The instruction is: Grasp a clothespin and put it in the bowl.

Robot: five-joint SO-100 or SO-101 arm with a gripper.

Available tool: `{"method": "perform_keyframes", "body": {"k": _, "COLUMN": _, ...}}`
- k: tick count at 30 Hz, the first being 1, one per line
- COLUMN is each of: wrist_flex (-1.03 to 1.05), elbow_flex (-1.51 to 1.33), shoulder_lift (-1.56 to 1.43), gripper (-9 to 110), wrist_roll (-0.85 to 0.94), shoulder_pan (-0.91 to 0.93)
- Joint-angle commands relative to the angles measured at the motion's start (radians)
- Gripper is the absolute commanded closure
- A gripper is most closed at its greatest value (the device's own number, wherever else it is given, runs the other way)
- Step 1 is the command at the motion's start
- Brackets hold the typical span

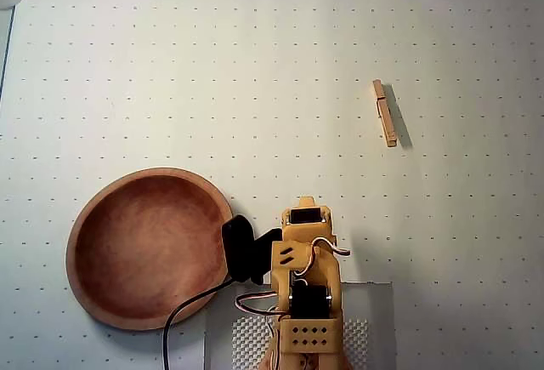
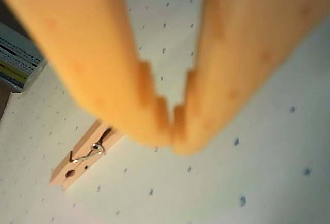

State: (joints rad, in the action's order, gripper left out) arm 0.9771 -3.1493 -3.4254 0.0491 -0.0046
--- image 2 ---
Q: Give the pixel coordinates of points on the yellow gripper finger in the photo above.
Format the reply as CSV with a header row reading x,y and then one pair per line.
x,y
245,41
85,54

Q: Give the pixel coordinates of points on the wooden clothespin with metal spring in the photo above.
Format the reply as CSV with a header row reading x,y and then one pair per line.
x,y
89,137

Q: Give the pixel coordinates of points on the white box with printed label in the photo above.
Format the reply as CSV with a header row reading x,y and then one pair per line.
x,y
15,54

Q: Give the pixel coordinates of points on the white dotted mat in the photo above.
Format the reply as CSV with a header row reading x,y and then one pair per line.
x,y
232,182

